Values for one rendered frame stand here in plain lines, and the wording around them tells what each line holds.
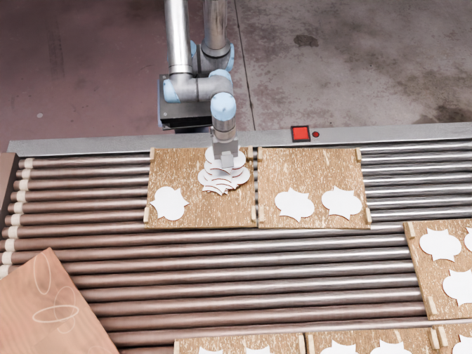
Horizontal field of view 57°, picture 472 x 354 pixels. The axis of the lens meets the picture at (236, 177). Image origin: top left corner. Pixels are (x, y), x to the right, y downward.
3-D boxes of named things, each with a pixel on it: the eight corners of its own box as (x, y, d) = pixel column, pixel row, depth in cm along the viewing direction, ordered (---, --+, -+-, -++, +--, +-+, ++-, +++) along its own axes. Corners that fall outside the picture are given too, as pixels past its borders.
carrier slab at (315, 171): (257, 149, 176) (257, 147, 175) (357, 150, 176) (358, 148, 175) (258, 228, 158) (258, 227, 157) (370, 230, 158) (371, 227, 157)
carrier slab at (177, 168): (152, 150, 176) (151, 148, 175) (252, 148, 177) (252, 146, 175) (145, 229, 158) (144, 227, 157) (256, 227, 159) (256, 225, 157)
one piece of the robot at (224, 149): (213, 149, 136) (215, 175, 150) (240, 146, 137) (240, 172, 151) (208, 119, 142) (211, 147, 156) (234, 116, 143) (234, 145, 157)
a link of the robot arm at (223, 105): (234, 88, 132) (237, 109, 128) (234, 111, 142) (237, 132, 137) (208, 90, 132) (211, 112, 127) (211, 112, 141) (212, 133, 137)
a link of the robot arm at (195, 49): (168, 61, 184) (165, 36, 172) (200, 60, 185) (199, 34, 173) (169, 82, 178) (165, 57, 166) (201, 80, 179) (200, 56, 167)
